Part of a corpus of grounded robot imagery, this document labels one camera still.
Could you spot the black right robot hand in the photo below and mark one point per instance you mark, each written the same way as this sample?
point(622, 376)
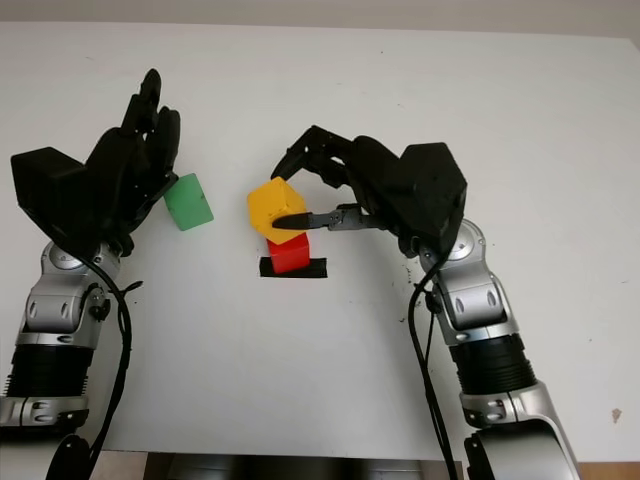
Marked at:
point(375, 170)

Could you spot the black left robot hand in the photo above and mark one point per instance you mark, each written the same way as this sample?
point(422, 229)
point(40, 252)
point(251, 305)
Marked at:
point(120, 170)

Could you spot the green cube block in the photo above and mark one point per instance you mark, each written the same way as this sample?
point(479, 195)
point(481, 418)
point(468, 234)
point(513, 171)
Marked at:
point(192, 205)

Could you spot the yellow cube block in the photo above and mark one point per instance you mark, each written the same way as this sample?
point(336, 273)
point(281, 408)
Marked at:
point(270, 200)

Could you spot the red cube block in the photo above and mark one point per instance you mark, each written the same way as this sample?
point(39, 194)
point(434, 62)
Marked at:
point(290, 257)

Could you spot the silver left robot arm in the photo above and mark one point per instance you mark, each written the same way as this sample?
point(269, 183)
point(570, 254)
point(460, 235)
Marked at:
point(55, 300)

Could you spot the black tape strip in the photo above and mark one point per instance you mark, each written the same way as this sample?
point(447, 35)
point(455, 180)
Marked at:
point(317, 270)

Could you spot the dark robot torso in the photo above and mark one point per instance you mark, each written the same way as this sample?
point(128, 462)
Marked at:
point(300, 470)

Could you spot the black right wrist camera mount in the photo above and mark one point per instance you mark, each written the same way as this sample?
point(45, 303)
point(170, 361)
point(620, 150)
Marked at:
point(435, 190)

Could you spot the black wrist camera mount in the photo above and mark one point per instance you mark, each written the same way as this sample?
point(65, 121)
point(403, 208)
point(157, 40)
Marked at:
point(435, 190)
point(45, 190)

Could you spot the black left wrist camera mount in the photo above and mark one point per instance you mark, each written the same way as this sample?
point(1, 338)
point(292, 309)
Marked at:
point(45, 190)

